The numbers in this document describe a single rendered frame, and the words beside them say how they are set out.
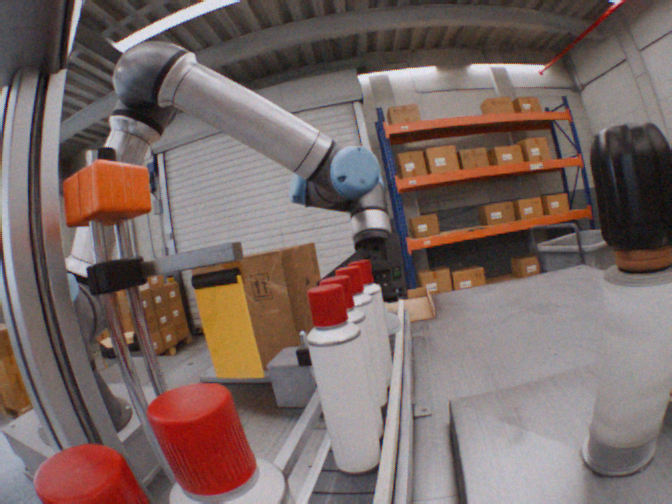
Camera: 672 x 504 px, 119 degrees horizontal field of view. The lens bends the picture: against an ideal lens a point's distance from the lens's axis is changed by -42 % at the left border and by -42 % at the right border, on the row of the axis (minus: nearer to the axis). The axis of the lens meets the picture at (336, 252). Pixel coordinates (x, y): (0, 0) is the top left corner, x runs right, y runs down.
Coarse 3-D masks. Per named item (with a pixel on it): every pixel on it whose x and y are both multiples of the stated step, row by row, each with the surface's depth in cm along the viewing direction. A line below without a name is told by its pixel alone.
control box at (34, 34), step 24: (0, 0) 5; (24, 0) 7; (48, 0) 8; (72, 0) 9; (0, 24) 7; (24, 24) 8; (48, 24) 10; (72, 24) 12; (0, 48) 8; (24, 48) 10; (48, 48) 12; (0, 72) 10; (48, 72) 14
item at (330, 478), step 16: (400, 400) 45; (384, 416) 41; (400, 416) 47; (384, 432) 37; (320, 480) 29; (336, 480) 29; (352, 480) 29; (368, 480) 28; (320, 496) 27; (336, 496) 26; (352, 496) 26; (368, 496) 26
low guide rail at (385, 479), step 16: (400, 304) 89; (400, 320) 74; (400, 336) 63; (400, 352) 55; (400, 368) 49; (400, 384) 45; (384, 448) 29; (384, 464) 26; (384, 480) 24; (384, 496) 22
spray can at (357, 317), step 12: (336, 276) 37; (348, 276) 36; (348, 288) 35; (348, 300) 35; (348, 312) 35; (360, 312) 36; (360, 324) 35; (372, 360) 36; (372, 372) 36; (372, 384) 35; (372, 396) 35
